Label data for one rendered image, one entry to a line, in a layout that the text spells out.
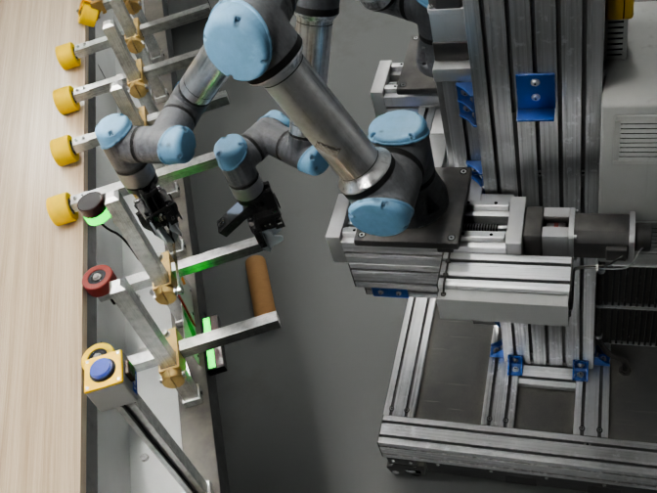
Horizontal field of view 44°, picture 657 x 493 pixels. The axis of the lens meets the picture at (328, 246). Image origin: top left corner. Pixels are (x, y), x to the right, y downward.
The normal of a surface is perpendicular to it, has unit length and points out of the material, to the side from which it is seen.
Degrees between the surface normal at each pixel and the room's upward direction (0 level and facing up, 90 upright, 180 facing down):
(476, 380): 0
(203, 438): 0
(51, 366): 0
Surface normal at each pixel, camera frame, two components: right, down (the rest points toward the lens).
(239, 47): -0.34, 0.67
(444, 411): -0.22, -0.64
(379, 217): -0.20, 0.83
